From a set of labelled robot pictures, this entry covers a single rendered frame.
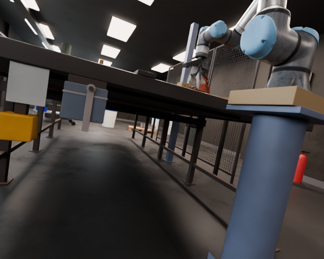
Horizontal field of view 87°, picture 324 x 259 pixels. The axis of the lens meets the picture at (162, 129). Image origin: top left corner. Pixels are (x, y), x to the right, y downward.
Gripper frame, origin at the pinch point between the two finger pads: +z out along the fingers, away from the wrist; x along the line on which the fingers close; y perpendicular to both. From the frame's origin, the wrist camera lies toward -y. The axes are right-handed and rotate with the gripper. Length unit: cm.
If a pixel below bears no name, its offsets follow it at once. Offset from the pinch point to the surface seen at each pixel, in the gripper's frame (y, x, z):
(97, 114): -53, -22, 23
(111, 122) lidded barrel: 74, 556, 78
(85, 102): -57, -21, 19
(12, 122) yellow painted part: -76, -20, 29
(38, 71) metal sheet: -71, -18, 13
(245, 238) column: -1, -51, 57
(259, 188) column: -1, -52, 38
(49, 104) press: -129, 617, 50
